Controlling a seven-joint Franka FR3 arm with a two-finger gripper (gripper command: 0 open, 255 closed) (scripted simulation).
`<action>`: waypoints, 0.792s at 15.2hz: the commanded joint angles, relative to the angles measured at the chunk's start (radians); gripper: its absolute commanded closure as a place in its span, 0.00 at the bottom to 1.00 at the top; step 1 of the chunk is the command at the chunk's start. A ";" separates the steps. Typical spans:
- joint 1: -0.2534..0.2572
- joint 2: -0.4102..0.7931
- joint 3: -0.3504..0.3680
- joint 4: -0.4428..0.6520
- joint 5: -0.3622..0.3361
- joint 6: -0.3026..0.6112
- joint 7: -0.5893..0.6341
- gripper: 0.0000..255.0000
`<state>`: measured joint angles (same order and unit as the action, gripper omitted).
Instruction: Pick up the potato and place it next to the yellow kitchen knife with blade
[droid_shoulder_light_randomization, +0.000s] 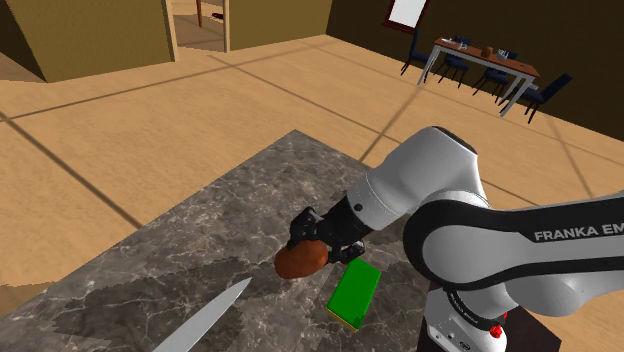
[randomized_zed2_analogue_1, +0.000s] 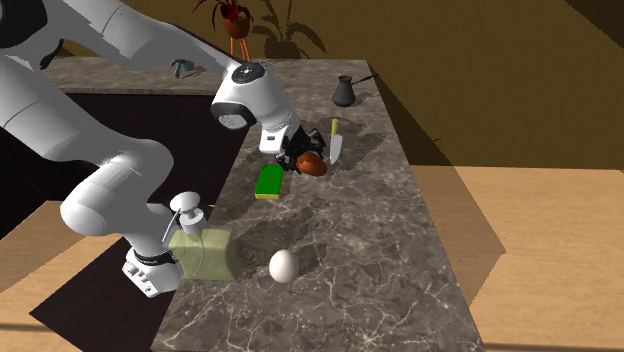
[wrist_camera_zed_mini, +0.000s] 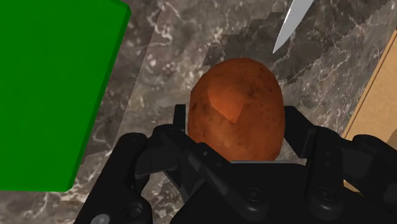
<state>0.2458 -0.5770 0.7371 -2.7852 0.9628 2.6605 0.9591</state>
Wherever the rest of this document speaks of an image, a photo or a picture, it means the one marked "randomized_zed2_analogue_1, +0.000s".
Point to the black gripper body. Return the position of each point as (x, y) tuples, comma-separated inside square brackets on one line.
[(304, 144)]

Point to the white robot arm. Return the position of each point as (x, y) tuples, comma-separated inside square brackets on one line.
[(102, 195)]

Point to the brown egg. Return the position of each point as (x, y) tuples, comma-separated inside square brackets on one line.
[(312, 164)]

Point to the green and yellow sponge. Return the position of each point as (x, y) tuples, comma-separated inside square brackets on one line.
[(270, 181)]

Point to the dark grey coffee pot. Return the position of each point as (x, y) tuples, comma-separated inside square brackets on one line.
[(344, 92)]

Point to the white egg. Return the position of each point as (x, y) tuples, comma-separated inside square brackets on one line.
[(284, 265)]

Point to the red potted plant on stand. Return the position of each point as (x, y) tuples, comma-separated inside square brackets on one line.
[(235, 24)]

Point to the small teal figure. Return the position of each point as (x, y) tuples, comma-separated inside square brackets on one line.
[(183, 67)]

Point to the green soap dispenser bottle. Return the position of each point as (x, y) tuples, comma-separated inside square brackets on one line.
[(204, 251)]

